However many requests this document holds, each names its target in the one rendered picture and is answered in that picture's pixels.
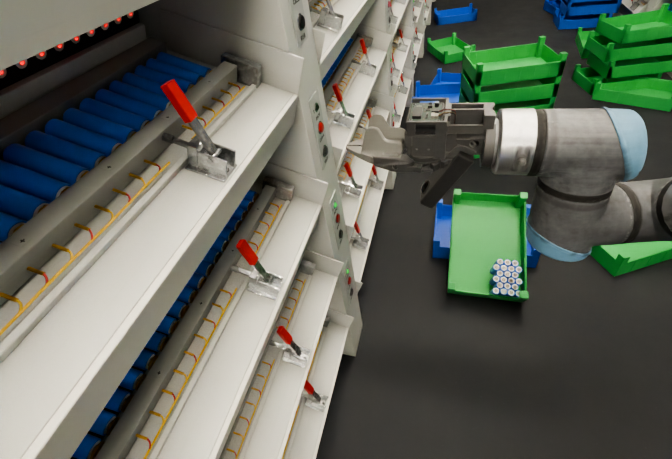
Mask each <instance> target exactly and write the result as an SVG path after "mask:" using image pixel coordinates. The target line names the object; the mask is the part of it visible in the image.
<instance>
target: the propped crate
mask: <svg viewBox="0 0 672 459"><path fill-rule="evenodd" d="M527 199H528V193H527V192H520V194H519V195H503V194H485V193H467V192H461V189H454V194H453V205H452V221H451V237H450V254H449V270H448V286H447V293H452V294H460V295H468V296H476V297H483V298H491V299H499V300H507V301H514V302H523V301H525V300H527V299H529V292H528V291H527V240H526V200H527ZM497 259H502V260H503V261H505V260H506V259H509V260H510V261H511V262H512V261H513V260H517V261H518V262H519V265H518V266H520V267H522V272H521V273H520V274H519V277H518V278H520V279H522V281H523V283H522V284H521V285H520V286H519V289H518V290H520V291H519V292H520V295H519V297H518V298H517V297H509V296H501V295H493V294H489V292H490V291H491V290H492V289H493V286H492V285H490V283H489V281H490V280H491V279H492V278H493V275H494V274H491V273H490V269H491V268H492V266H493V265H494V263H495V262H496V261H497Z"/></svg>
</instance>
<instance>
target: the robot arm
mask: <svg viewBox="0 0 672 459"><path fill-rule="evenodd" d="M420 101H436V102H435V103H432V102H429V103H420ZM494 107H495V102H493V103H449V97H445V98H412V103H411V104H410V107H409V111H408V116H407V120H406V130H405V129H403V128H401V127H391V126H389V125H388V123H387V122H386V120H385V118H384V117H383V116H382V115H378V114H376V115H373V116H371V118H370V119H369V124H368V128H367V129H366V130H365V134H364V139H360V140H356V141H353V142H351V143H348V144H347V145H346V150H347V151H348V152H350V153H351V154H353V155H355V156H356V157H358V158H360V159H362V160H364V161H366V162H368V163H371V164H374V166H376V167H379V168H382V169H386V170H389V171H392V172H398V173H411V172H416V173H421V172H429V171H433V172H432V173H431V175H430V176H429V177H428V178H427V180H426V181H425V182H424V183H423V185H422V186H421V197H420V203H421V204H422V205H424V206H426V207H428V208H434V207H435V205H436V204H437V203H438V202H439V201H440V200H441V199H442V198H443V196H444V195H445V194H446V193H447V192H448V191H449V190H450V189H451V187H452V186H453V185H454V184H455V183H456V182H457V181H458V180H459V179H460V177H461V176H462V175H463V174H464V173H465V172H466V171H467V170H468V168H469V167H470V166H471V165H472V164H473V163H474V155H480V167H489V168H490V167H491V170H492V172H493V173H494V174H503V175H525V176H536V177H538V180H537V184H536V188H535V193H534V197H533V201H532V205H531V209H530V214H529V216H528V217H527V228H526V237H527V240H528V242H529V243H530V244H531V246H532V247H533V248H534V249H536V250H537V251H538V252H540V253H541V254H543V255H545V256H547V257H550V258H552V259H555V260H559V261H565V262H576V261H580V260H583V259H585V258H586V257H587V256H588V255H590V254H591V252H592V247H593V246H600V245H615V244H625V243H638V242H652V241H672V177H670V178H662V179H654V180H643V181H632V182H626V181H628V180H631V179H634V178H635V177H636V176H637V175H638V174H639V172H640V171H641V170H642V168H643V165H644V162H645V159H646V154H647V144H648V142H647V131H646V127H645V124H644V121H643V119H642V118H641V116H640V115H639V114H638V113H636V112H635V111H633V110H630V109H610V108H607V107H601V108H591V109H534V108H505V109H499V110H498V112H497V114H496V112H495V111H494ZM405 147H406V150H407V153H406V154H402V153H403V150H404V149H405ZM617 180H620V181H623V182H620V183H616V181H617Z"/></svg>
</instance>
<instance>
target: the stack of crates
mask: <svg viewBox="0 0 672 459"><path fill-rule="evenodd" d="M545 40H546V37H545V36H539V38H538V43H532V44H524V45H517V46H509V47H502V48H494V49H487V50H479V51H472V52H470V46H464V51H463V62H462V73H461V84H460V95H459V103H493V102H495V107H494V111H495V112H496V114H497V112H498V110H499V109H505V108H534V109H553V107H554V103H555V99H556V96H557V92H558V89H559V85H560V81H561V78H562V74H563V71H564V67H565V63H566V60H567V56H568V53H567V52H560V54H559V55H558V54H557V53H556V52H554V51H553V50H552V49H551V48H549V47H548V46H547V45H545Z"/></svg>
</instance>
